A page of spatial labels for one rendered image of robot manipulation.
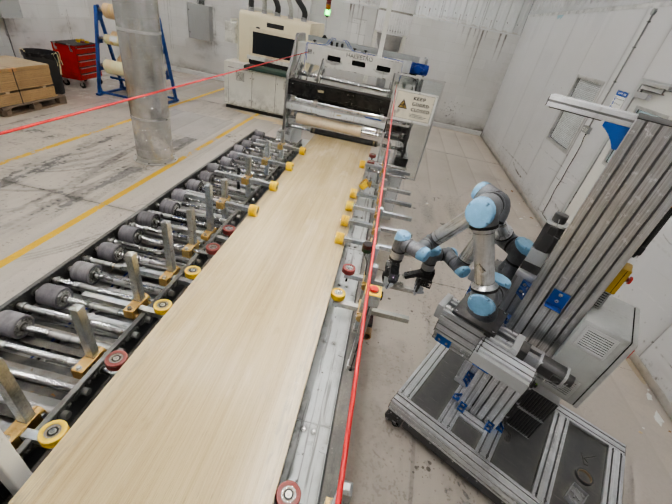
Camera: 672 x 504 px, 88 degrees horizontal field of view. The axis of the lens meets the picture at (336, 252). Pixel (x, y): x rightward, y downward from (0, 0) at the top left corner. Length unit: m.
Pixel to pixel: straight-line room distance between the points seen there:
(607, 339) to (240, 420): 1.57
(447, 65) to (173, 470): 10.22
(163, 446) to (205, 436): 0.13
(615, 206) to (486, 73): 9.19
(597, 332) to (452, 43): 9.28
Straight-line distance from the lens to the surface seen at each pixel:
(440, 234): 1.80
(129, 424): 1.50
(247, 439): 1.41
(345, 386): 1.80
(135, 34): 5.28
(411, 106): 4.26
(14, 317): 2.08
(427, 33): 10.53
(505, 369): 1.86
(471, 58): 10.67
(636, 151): 1.73
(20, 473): 1.56
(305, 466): 1.68
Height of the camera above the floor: 2.16
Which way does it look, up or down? 34 degrees down
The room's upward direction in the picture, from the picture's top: 11 degrees clockwise
